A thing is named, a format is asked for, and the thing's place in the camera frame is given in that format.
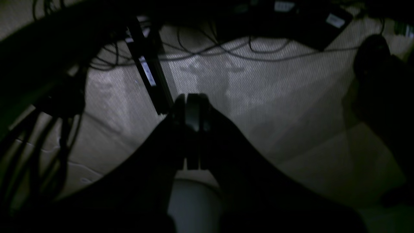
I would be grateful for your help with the black table leg strut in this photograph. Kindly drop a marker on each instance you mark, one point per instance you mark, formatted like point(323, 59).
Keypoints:
point(144, 44)

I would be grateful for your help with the black power adapter box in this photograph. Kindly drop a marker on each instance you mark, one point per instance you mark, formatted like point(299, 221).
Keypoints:
point(313, 23)

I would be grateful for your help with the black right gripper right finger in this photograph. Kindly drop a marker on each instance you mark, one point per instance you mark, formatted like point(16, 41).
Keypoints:
point(260, 198)

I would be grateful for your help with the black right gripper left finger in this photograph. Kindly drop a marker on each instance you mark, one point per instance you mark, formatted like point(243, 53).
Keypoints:
point(133, 198)

